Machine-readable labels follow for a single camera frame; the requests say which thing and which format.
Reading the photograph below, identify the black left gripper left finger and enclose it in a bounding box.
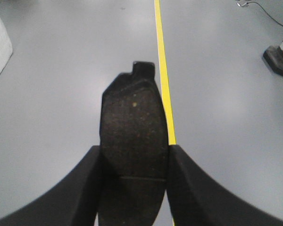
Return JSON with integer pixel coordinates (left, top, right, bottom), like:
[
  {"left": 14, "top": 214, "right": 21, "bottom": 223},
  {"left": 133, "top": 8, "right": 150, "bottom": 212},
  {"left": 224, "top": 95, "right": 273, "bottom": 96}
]
[{"left": 0, "top": 145, "right": 101, "bottom": 226}]

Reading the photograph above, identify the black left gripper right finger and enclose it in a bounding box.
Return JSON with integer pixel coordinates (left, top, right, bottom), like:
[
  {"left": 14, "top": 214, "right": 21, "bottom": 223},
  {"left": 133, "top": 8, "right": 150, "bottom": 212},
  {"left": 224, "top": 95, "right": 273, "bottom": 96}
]
[{"left": 167, "top": 145, "right": 283, "bottom": 226}]

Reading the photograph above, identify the brake pad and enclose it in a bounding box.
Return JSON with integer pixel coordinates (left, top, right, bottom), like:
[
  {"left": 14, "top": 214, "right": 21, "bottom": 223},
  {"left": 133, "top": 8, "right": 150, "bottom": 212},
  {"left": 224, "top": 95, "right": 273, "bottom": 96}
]
[{"left": 98, "top": 62, "right": 169, "bottom": 226}]

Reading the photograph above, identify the yellow floor tape line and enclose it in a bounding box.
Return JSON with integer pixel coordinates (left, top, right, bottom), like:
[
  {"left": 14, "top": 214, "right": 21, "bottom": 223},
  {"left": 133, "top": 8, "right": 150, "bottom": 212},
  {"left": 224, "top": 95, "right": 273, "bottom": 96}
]
[{"left": 154, "top": 0, "right": 176, "bottom": 145}]

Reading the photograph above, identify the red white traffic cone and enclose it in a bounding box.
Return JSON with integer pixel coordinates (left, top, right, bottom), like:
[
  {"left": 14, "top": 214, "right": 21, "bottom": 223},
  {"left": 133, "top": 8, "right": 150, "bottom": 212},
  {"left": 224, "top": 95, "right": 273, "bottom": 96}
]
[{"left": 263, "top": 41, "right": 283, "bottom": 76}]

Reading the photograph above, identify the grey floor cable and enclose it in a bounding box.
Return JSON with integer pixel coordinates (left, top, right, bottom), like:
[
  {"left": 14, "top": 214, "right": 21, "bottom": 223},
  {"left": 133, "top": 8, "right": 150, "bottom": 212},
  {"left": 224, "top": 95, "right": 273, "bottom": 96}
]
[{"left": 235, "top": 0, "right": 283, "bottom": 31}]

